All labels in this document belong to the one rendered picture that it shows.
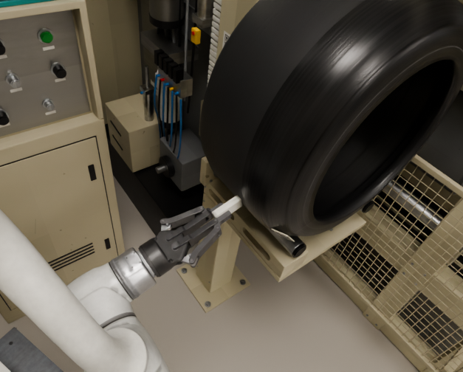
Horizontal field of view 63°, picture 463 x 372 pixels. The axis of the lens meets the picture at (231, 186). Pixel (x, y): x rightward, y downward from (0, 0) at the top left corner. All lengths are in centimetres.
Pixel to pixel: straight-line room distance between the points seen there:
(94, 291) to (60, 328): 20
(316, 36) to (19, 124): 92
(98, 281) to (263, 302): 126
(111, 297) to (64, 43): 73
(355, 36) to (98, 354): 60
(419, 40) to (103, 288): 68
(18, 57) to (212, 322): 130
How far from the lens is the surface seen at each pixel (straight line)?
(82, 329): 57
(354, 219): 124
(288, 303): 194
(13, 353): 117
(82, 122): 130
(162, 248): 79
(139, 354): 67
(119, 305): 75
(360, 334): 199
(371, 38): 65
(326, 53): 64
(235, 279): 193
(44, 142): 128
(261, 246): 106
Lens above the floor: 168
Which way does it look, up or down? 46 degrees down
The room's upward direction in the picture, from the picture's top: 10 degrees clockwise
